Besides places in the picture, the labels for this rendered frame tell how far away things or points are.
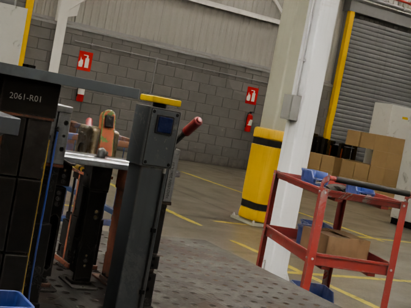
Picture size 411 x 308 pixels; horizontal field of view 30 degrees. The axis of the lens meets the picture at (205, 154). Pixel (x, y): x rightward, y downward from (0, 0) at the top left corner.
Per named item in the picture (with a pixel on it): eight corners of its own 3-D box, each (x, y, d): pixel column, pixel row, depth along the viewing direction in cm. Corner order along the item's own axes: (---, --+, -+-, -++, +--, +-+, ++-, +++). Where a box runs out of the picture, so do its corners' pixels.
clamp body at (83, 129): (82, 259, 207) (106, 127, 205) (103, 274, 194) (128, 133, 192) (44, 256, 202) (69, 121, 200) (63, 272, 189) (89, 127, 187)
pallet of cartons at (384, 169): (406, 211, 1481) (420, 142, 1474) (377, 207, 1438) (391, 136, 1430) (362, 199, 1582) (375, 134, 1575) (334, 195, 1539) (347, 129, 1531)
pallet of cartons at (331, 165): (356, 197, 1599) (363, 162, 1595) (328, 193, 1555) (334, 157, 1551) (319, 187, 1699) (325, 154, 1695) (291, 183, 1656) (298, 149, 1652)
